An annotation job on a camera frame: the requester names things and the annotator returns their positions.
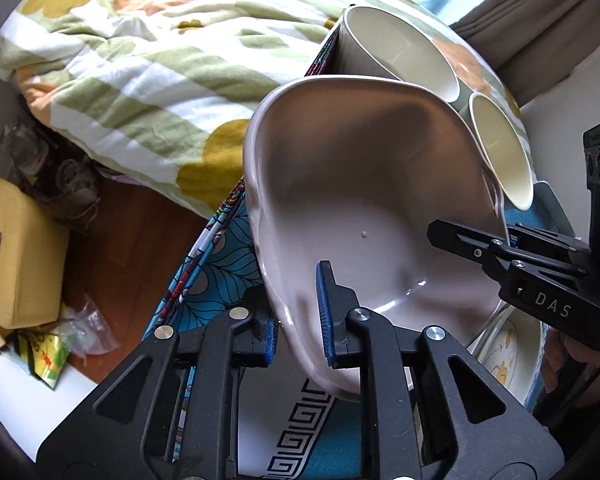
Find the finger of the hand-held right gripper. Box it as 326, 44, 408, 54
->
507, 222, 589, 264
426, 217, 519, 267

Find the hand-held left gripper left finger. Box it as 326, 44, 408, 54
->
35, 287, 282, 480

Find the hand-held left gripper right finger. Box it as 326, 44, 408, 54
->
314, 260, 566, 480

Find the pink bowl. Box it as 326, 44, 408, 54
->
242, 75, 508, 403

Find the person's right hand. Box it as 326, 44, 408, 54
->
542, 332, 582, 387

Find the white duck print plate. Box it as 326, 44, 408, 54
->
467, 305, 544, 404

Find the small cream bowl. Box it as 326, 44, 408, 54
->
457, 92, 536, 212

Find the patterned tablecloth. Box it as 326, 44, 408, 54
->
142, 25, 536, 480

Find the clear plastic bag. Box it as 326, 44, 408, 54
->
55, 294, 122, 362

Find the white mug near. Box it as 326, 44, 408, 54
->
337, 5, 462, 104

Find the brown curtain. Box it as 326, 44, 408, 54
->
450, 0, 600, 104

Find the yellow green packet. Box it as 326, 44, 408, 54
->
9, 329, 72, 392

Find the yellow box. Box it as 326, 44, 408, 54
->
0, 175, 72, 332

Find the dark clutter pile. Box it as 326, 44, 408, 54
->
0, 119, 102, 232

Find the floral striped blanket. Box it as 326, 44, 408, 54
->
0, 0, 524, 222

